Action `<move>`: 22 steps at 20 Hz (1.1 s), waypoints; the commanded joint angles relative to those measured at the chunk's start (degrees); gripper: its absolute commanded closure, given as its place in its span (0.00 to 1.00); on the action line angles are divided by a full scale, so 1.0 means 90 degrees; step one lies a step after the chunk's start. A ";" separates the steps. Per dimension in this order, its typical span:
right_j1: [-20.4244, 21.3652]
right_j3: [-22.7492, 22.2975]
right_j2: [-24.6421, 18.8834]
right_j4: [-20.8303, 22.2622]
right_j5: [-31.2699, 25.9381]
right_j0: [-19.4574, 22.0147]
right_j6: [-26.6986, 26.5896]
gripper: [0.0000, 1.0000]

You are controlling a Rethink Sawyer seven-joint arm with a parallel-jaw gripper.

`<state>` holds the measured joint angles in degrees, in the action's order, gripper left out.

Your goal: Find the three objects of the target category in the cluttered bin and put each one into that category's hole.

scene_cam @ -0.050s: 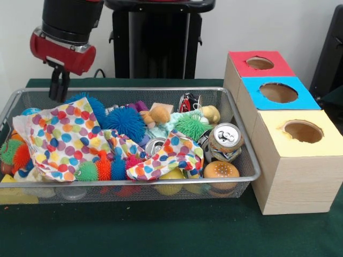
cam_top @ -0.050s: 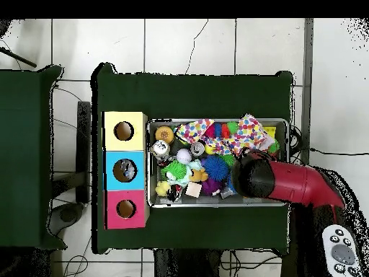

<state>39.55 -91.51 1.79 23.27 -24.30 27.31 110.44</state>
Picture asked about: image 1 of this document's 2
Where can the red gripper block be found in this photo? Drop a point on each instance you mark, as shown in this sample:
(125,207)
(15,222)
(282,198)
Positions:
(64,60)

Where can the blue spiky rubber ball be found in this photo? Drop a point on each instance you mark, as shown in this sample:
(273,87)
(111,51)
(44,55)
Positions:
(98,107)
(124,123)

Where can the polka dot cloth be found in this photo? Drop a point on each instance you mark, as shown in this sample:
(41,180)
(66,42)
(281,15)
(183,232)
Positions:
(59,139)

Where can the multicoloured spiky caterpillar toy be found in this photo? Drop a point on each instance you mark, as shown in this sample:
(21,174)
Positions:
(104,168)

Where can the colourful patterned cloth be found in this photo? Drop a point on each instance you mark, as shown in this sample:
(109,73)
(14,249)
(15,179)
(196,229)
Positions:
(169,155)

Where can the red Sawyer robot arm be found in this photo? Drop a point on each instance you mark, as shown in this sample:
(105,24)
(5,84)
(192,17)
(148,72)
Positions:
(69,16)

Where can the shallow clear mesh bin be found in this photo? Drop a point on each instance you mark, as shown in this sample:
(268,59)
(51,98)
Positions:
(236,112)

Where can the wooden box with three holes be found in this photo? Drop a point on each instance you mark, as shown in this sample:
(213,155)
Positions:
(295,182)

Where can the tan plush animal toy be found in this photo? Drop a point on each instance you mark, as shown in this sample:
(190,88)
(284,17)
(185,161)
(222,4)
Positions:
(155,114)

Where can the green spiky rubber ball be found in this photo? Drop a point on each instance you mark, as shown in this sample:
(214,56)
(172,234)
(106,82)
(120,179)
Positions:
(192,127)

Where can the plain yellow ball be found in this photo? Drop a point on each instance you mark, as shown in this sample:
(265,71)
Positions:
(171,175)

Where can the crushed silver drink can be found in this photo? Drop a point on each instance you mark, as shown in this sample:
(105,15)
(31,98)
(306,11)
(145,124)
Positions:
(225,140)

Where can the dark green table cloth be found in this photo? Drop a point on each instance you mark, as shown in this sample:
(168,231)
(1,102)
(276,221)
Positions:
(335,96)
(161,230)

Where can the orange ball with cream dots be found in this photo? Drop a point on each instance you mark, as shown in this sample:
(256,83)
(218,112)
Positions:
(221,171)

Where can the black panel stand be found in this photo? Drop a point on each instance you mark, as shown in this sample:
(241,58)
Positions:
(329,53)

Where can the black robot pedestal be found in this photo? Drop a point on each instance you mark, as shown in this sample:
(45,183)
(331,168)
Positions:
(155,43)

